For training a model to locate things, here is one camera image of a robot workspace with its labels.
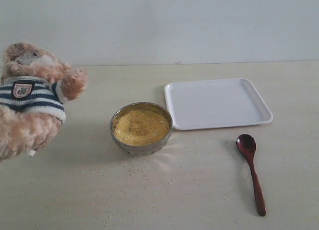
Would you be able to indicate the dark red wooden spoon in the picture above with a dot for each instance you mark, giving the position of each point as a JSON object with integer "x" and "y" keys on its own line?
{"x": 247, "y": 146}

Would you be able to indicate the teddy bear striped sweater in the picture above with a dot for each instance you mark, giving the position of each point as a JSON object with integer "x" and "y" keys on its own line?
{"x": 34, "y": 86}

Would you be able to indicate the steel bowl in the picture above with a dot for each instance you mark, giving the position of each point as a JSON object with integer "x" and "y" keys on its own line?
{"x": 140, "y": 150}

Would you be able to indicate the yellow millet grain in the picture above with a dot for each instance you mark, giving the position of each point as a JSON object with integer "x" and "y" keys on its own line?
{"x": 141, "y": 128}

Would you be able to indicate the white plastic tray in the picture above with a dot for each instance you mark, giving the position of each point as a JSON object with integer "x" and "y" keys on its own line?
{"x": 218, "y": 103}

